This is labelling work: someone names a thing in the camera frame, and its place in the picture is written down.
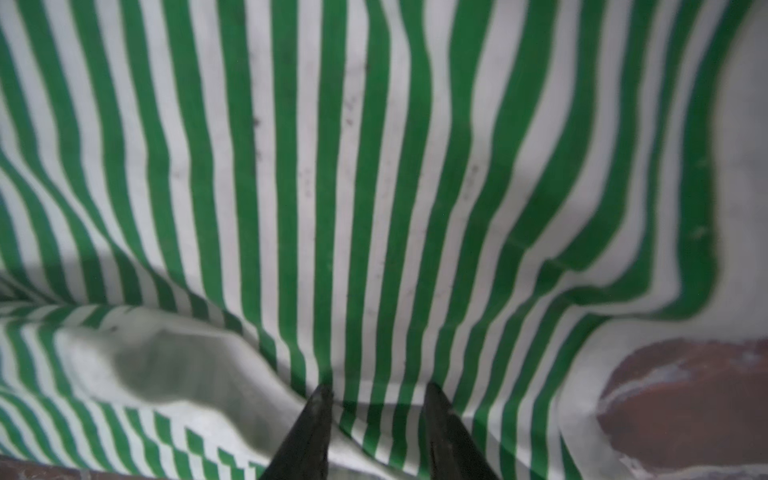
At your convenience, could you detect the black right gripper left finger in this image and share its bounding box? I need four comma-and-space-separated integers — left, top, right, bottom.
260, 384, 334, 480

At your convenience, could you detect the green white striped shirt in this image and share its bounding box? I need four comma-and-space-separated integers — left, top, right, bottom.
1, 1, 767, 479

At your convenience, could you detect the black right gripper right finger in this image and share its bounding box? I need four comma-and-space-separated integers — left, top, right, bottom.
422, 382, 498, 480

